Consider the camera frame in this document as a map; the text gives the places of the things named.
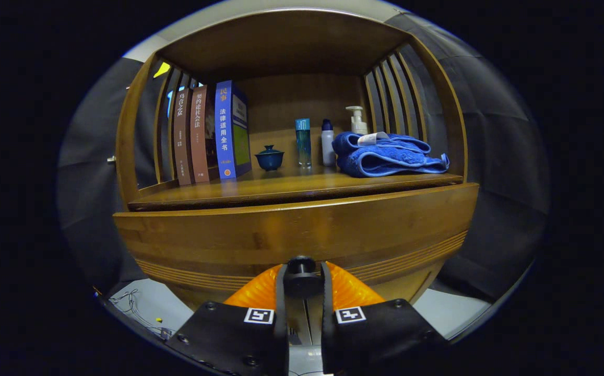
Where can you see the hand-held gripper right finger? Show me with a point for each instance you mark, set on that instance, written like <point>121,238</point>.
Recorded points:
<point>327,292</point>

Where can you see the dark brown book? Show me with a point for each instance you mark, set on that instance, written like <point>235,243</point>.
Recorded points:
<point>181,136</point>

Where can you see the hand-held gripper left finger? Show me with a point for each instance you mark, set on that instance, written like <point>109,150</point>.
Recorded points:
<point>281,292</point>

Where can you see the white pump bottle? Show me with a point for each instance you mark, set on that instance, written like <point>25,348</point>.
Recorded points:
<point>358,126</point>

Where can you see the black drawer knob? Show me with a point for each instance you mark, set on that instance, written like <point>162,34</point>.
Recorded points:
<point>302,279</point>

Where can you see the wooden countertop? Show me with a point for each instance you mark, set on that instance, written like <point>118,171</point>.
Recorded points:
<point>291,185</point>

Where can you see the wooden cabinet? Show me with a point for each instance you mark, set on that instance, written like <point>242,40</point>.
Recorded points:
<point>302,47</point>

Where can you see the white bottle blue cap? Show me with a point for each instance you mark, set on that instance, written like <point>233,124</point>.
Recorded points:
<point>328,146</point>

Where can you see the blue book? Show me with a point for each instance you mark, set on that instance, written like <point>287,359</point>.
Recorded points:
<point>224,130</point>

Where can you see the blue folded towel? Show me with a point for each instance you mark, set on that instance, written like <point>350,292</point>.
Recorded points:
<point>385,159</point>

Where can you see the blue lidded teacup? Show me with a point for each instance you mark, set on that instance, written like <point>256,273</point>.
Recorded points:
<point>269,159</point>

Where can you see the reddish brown book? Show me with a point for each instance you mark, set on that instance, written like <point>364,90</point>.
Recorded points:
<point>199,136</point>

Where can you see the wooden drawer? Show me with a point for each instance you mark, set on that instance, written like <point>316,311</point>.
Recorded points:
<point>281,235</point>

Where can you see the teal glass bottle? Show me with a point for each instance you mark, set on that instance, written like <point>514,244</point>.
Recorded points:
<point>303,143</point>

